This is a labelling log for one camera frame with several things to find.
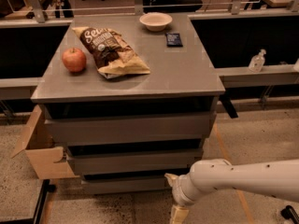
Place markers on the dark blue snack packet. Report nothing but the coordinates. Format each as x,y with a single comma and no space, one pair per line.
173,40

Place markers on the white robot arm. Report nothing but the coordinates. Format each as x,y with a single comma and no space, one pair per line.
277,179

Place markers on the grey right side counter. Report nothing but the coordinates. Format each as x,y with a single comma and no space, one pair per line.
231,41

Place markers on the red apple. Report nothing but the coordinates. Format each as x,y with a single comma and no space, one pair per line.
74,60

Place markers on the grey bottom drawer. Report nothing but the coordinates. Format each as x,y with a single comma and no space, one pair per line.
125,184

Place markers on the black floor caster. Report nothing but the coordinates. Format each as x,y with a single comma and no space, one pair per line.
289,213

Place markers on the grey top drawer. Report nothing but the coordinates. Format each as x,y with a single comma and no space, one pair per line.
131,129

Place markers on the grey middle drawer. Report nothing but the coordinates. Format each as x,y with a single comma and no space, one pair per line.
134,162

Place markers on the grey drawer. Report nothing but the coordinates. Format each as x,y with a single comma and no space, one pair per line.
134,162
125,184
131,129

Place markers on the brown chip bag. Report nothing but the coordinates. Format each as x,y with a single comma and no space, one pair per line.
112,55

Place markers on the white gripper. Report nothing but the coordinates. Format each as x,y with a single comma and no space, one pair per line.
177,190

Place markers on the clear sanitizer pump bottle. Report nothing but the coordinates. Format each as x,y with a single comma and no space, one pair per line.
257,61

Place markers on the white paper bowl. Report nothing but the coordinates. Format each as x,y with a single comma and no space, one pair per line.
155,21

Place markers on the metal railing with posts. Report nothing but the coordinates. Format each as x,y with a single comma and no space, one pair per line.
29,12

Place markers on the grey drawer cabinet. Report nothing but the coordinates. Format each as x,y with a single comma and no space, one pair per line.
181,80

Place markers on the open cardboard box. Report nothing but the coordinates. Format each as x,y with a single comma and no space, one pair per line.
47,160

